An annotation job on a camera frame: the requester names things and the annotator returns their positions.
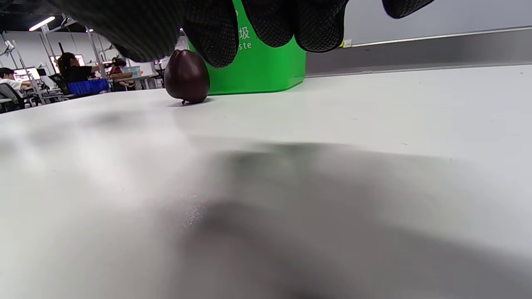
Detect person's right hand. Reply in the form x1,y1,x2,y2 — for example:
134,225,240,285
48,0,435,68

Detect dark purple pepper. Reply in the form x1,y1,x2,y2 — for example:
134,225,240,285
164,49,210,104

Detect green food waste bin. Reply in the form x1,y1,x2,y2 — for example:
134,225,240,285
185,0,307,95

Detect black mesh office chair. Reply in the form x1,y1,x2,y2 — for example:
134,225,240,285
0,83,26,113

